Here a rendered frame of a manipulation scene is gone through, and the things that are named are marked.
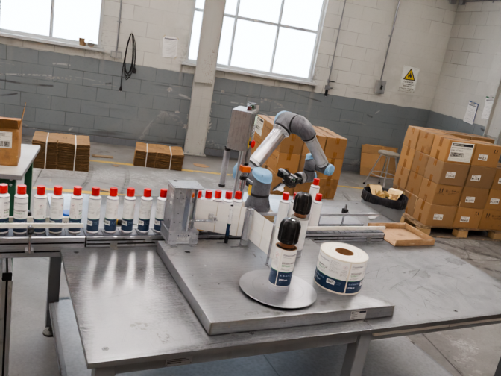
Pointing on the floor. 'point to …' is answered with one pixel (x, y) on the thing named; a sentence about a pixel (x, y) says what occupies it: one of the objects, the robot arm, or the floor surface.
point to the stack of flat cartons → (62, 151)
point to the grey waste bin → (386, 211)
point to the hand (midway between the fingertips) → (273, 179)
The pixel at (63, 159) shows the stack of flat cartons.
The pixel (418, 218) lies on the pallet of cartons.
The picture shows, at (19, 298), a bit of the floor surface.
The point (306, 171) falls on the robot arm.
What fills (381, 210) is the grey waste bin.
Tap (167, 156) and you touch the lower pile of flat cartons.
